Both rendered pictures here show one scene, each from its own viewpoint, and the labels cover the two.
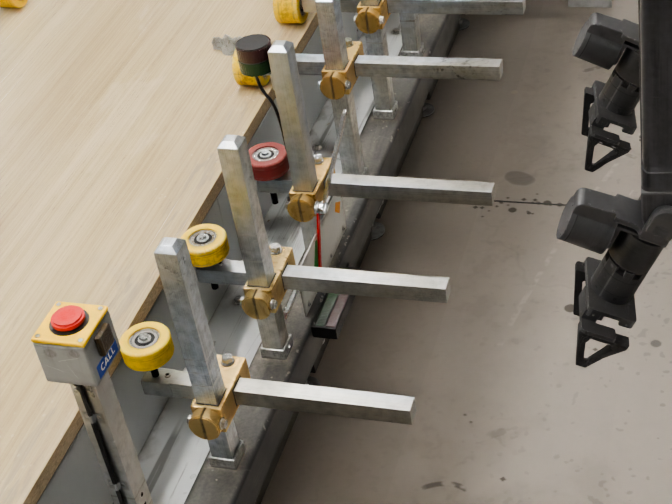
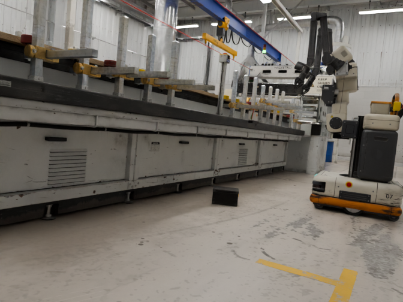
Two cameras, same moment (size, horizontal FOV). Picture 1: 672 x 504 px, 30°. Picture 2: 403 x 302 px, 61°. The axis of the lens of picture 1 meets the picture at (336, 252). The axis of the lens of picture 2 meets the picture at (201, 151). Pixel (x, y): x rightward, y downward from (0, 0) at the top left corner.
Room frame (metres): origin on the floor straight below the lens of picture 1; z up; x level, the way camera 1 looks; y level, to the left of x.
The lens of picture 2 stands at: (-1.84, 0.07, 0.56)
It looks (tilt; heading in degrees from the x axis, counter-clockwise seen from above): 4 degrees down; 7
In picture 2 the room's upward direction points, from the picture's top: 5 degrees clockwise
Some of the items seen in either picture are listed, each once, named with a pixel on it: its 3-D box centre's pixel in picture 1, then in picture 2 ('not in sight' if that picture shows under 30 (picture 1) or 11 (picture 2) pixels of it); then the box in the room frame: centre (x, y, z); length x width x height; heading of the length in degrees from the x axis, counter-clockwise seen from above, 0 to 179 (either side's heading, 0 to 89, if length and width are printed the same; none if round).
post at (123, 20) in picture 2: not in sight; (120, 60); (0.00, 0.79, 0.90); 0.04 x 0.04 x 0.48; 68
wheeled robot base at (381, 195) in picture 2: not in sight; (354, 190); (1.26, -0.90, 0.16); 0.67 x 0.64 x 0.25; 73
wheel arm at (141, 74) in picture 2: not in sight; (137, 75); (0.00, 0.70, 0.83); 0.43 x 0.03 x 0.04; 68
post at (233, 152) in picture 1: (257, 261); (244, 99); (1.62, 0.13, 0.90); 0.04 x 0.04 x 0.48; 68
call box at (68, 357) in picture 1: (77, 345); (224, 59); (1.15, 0.32, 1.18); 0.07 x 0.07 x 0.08; 68
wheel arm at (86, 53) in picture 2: not in sight; (58, 55); (-0.46, 0.89, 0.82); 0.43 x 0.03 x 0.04; 68
